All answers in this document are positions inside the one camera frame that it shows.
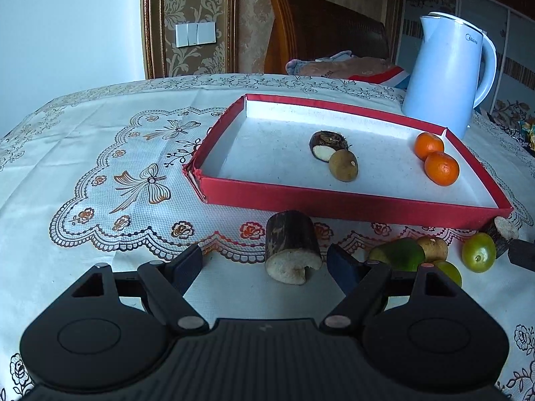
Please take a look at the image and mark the brown kiwi fruit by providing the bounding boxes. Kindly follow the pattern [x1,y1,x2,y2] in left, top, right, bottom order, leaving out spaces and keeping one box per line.
[328,149,358,182]

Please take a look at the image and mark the small potato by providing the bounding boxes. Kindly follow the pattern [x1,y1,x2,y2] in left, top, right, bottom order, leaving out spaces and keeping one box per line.
[416,236,448,263]

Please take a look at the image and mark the red shallow cardboard tray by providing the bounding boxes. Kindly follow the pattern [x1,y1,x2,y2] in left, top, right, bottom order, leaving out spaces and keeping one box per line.
[183,93,512,229]

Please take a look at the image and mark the green tomato fruit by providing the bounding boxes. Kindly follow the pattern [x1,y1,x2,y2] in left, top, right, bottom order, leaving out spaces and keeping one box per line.
[433,260,462,287]
[461,233,496,273]

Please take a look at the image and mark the floral lace tablecloth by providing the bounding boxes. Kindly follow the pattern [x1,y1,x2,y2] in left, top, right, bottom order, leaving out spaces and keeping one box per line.
[0,72,535,401]

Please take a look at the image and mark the sliding wardrobe doors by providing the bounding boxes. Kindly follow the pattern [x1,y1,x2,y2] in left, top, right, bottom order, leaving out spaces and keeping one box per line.
[396,0,534,138]

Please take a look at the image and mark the orange mandarin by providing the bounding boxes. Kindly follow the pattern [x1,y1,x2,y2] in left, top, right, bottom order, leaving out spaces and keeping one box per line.
[423,152,460,186]
[414,132,444,161]

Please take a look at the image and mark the white electric kettle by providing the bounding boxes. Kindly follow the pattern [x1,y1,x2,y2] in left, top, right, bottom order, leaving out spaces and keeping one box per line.
[403,12,497,139]

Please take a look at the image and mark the wooden bed headboard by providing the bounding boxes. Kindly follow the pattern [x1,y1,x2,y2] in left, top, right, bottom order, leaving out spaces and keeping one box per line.
[264,0,389,74]

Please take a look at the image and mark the white wall switch panel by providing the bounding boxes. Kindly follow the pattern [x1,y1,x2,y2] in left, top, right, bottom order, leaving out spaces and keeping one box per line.
[175,22,217,48]

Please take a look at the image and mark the green cucumber piece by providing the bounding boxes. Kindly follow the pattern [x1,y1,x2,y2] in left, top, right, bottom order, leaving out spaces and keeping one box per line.
[367,238,425,272]

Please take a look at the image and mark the floral pillow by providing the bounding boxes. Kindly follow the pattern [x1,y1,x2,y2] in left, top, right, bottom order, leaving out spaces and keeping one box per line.
[286,51,410,91]

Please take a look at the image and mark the striped colourful bedding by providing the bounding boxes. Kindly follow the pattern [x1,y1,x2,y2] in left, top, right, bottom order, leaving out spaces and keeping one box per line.
[471,108,535,153]

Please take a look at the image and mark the dark sugarcane piece small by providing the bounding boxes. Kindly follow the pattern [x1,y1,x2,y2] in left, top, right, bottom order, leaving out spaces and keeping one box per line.
[480,216,519,258]

